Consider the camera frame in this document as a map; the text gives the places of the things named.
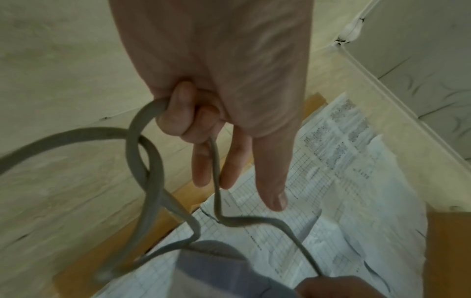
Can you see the person's right hand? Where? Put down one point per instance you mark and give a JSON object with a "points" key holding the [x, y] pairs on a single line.
{"points": [[338, 288]]}

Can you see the person's left hand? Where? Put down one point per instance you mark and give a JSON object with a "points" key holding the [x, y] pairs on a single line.
{"points": [[228, 58]]}

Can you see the gridded paper sheets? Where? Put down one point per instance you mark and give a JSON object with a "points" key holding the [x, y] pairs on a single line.
{"points": [[353, 203]]}

